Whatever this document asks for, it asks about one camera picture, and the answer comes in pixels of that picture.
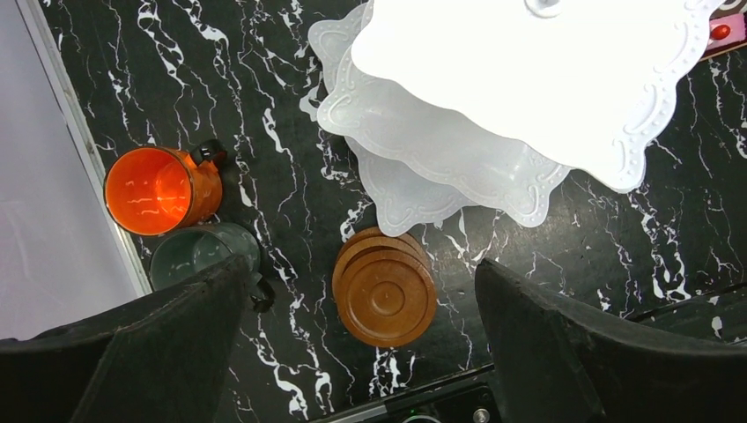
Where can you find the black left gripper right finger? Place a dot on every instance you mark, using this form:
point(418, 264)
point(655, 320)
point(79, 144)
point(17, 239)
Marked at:
point(560, 360)

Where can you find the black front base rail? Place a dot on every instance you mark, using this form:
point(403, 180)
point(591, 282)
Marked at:
point(471, 397)

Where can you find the orange plastic cup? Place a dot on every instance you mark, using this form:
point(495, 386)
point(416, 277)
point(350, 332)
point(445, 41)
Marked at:
point(154, 190)

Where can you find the brown round wooden lid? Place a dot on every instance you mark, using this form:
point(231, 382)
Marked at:
point(383, 288)

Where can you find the white three-tier cake stand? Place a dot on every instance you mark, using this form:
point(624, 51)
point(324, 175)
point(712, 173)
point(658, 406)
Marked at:
point(448, 104)

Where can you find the pink rectangular cake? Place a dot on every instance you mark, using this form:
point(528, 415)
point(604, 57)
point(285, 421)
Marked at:
point(726, 34)

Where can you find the dark green cup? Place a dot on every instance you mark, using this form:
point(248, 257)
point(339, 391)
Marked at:
point(185, 252)

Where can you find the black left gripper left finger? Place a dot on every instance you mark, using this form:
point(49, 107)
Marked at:
point(160, 358)

